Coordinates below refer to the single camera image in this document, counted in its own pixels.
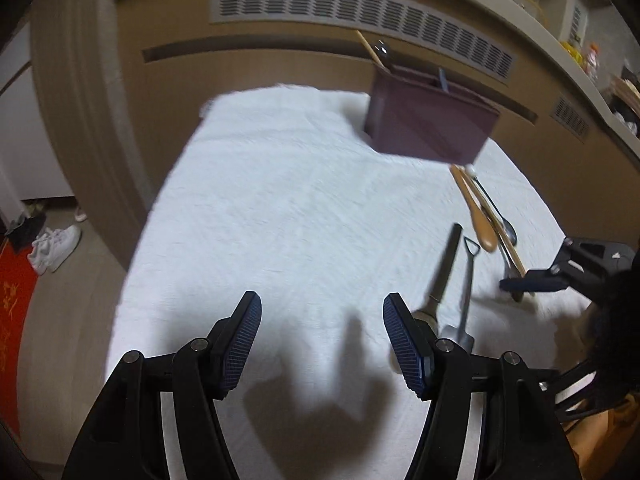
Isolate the wooden counter cabinet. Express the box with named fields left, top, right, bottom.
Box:
left=30, top=0, right=640, bottom=281

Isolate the shovel-shaped metal spoon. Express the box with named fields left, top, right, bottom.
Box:
left=437, top=236, right=482, bottom=353

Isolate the small grey vent grille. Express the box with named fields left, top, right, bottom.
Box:
left=550, top=94, right=591, bottom=140

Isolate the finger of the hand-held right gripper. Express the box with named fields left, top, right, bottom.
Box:
left=562, top=237, right=639, bottom=276
left=499, top=269, right=571, bottom=296

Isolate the black shoe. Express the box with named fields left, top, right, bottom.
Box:
left=5, top=210, right=48, bottom=251

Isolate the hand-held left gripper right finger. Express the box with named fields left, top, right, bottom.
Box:
left=382, top=291, right=583, bottom=480

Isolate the metal spoon with white ball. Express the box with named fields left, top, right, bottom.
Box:
left=462, top=164, right=518, bottom=247

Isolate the red doormat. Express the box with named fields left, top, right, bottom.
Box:
left=0, top=240, right=38, bottom=441

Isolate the white sneaker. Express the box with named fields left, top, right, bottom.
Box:
left=35, top=224, right=82, bottom=274
left=27, top=227, right=66, bottom=263

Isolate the brown wooden spoon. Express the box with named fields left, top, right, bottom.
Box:
left=449, top=164, right=498, bottom=253

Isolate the maroon plastic utensil holder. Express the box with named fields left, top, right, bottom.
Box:
left=363, top=67, right=501, bottom=165

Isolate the long grey vent grille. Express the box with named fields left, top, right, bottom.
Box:
left=209, top=0, right=517, bottom=81

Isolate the clear bottle with orange cap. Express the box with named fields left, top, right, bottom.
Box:
left=585, top=42, right=601, bottom=81

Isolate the white textured table cloth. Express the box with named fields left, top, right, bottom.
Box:
left=107, top=82, right=596, bottom=480

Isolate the person's right forearm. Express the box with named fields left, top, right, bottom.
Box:
left=582, top=260, right=640, bottom=411

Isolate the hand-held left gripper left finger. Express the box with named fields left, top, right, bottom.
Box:
left=65, top=290, right=264, bottom=480

